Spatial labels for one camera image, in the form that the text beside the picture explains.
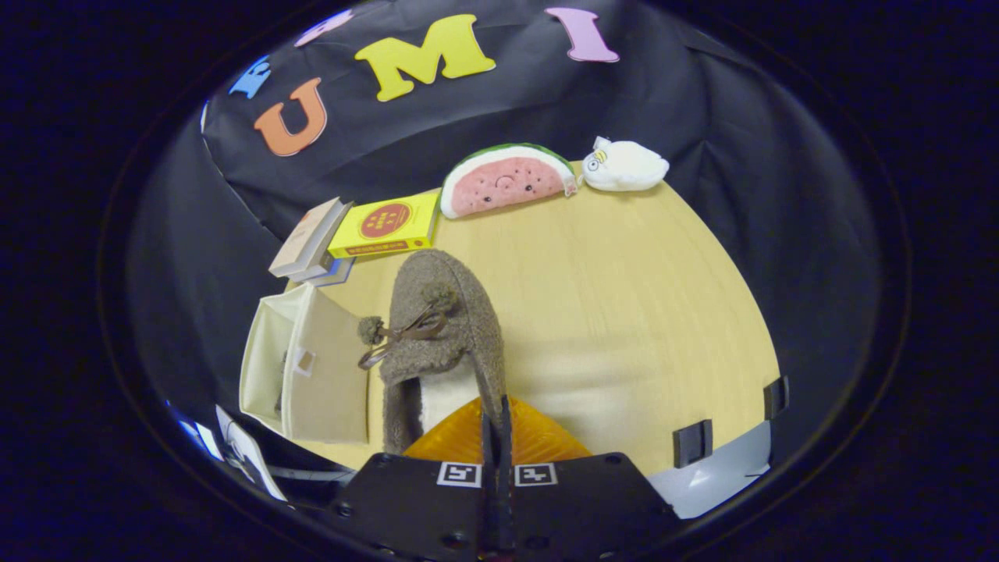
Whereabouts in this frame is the blue book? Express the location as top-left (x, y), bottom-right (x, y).
top-left (308, 256), bottom-right (356, 287)

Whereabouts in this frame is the yellow book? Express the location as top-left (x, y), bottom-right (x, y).
top-left (328, 193), bottom-right (440, 259)

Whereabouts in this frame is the beige book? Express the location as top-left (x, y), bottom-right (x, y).
top-left (268, 197), bottom-right (344, 278)

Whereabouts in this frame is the brown fuzzy shoe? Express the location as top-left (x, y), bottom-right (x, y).
top-left (357, 249), bottom-right (507, 456)

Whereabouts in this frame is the white plush toy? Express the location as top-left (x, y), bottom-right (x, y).
top-left (581, 137), bottom-right (670, 193)

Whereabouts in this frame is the grey book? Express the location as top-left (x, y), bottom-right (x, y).
top-left (289, 201), bottom-right (354, 282)

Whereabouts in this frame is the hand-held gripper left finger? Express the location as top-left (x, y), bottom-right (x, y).
top-left (324, 394), bottom-right (499, 561)

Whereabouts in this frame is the watermelon slice plush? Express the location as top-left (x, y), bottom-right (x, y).
top-left (439, 143), bottom-right (577, 219)

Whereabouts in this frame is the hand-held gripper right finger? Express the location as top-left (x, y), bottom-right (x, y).
top-left (496, 394), bottom-right (681, 561)

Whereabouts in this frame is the white sheet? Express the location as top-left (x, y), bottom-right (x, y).
top-left (215, 404), bottom-right (288, 502)

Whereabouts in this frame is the beige fabric storage box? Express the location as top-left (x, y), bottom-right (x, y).
top-left (240, 283), bottom-right (369, 444)

